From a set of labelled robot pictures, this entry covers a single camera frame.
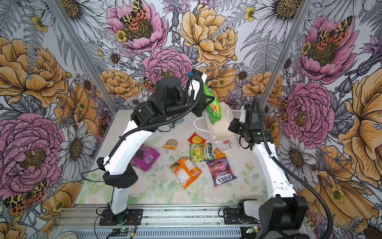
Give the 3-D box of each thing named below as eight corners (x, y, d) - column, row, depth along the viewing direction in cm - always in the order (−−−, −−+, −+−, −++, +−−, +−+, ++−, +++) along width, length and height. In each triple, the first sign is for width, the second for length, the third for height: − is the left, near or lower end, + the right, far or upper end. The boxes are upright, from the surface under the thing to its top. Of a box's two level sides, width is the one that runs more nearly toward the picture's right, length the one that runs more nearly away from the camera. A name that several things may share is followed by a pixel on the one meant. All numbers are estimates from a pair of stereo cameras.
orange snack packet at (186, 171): (185, 190, 85) (185, 188, 82) (170, 168, 93) (169, 166, 90) (203, 175, 90) (203, 173, 87) (186, 156, 98) (186, 154, 95)
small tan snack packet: (164, 147, 102) (163, 145, 100) (167, 140, 106) (167, 137, 104) (174, 150, 101) (174, 148, 98) (178, 143, 105) (177, 140, 102)
